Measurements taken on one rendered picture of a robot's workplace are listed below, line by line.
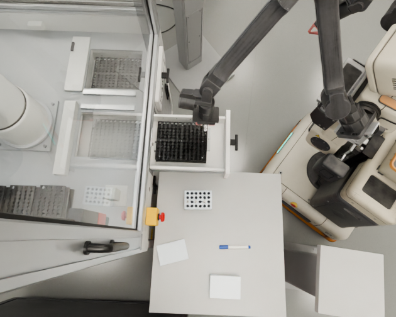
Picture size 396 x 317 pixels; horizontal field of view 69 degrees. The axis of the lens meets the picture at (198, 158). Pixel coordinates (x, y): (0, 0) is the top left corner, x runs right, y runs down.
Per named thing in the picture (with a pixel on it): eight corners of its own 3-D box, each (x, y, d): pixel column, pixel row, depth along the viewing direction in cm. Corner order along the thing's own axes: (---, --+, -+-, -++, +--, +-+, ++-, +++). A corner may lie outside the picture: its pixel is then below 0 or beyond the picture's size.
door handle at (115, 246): (132, 240, 72) (110, 241, 54) (131, 251, 72) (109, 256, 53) (112, 239, 72) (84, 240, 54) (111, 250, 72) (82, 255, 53)
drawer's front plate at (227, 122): (227, 119, 138) (230, 109, 128) (227, 178, 131) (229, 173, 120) (224, 119, 138) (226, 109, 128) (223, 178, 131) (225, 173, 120)
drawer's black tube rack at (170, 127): (207, 127, 135) (207, 122, 129) (205, 164, 131) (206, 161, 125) (159, 126, 135) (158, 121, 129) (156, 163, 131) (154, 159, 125)
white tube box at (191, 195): (211, 191, 135) (211, 190, 132) (211, 209, 133) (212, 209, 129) (185, 191, 135) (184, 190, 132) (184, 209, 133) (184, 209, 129)
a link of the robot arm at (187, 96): (213, 89, 94) (215, 77, 100) (178, 83, 95) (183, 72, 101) (208, 119, 103) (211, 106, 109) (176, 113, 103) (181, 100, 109)
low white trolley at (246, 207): (251, 195, 211) (281, 173, 138) (252, 287, 195) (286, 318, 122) (171, 192, 211) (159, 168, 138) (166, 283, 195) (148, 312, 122)
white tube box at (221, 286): (239, 275, 126) (240, 277, 121) (238, 297, 124) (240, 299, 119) (209, 273, 126) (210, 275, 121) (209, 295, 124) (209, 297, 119)
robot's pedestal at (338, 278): (317, 246, 202) (386, 252, 129) (315, 292, 194) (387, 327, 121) (274, 239, 203) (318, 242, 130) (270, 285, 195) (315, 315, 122)
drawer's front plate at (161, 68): (165, 58, 147) (163, 45, 136) (161, 111, 139) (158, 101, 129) (161, 58, 147) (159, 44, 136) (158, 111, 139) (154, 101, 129)
